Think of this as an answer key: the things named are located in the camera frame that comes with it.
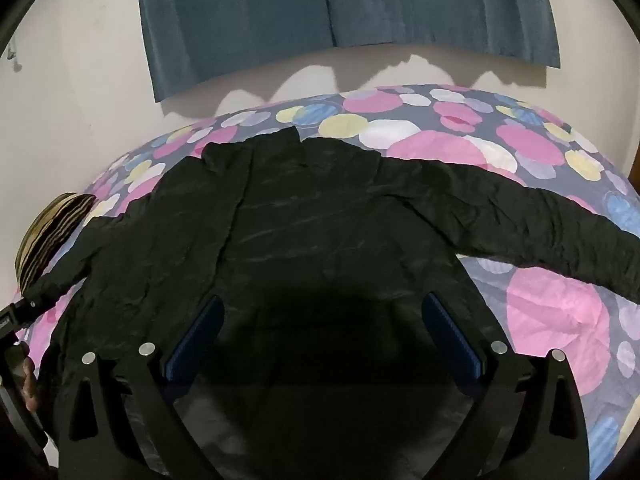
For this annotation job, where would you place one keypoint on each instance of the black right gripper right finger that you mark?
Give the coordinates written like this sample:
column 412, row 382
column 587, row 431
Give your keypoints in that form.
column 526, row 419

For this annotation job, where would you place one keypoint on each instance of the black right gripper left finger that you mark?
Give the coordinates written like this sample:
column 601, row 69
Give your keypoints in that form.
column 96, row 440

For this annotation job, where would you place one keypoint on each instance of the black puffer jacket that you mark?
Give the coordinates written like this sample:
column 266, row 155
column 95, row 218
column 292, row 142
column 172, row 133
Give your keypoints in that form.
column 305, row 265

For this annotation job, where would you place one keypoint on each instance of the person's left hand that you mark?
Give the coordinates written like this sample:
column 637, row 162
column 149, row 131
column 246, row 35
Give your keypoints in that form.
column 29, row 388

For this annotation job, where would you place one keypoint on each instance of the colourful dotted bed cover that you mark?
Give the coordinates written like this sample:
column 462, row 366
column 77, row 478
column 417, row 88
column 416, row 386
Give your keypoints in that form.
column 597, row 329

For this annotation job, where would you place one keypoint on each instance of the yellow black striped pillow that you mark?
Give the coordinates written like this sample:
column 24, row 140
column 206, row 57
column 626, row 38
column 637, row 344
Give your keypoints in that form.
column 50, row 230

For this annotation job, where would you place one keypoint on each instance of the blue curtain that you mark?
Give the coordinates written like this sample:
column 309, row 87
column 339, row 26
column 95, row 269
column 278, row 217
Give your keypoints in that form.
column 191, row 41

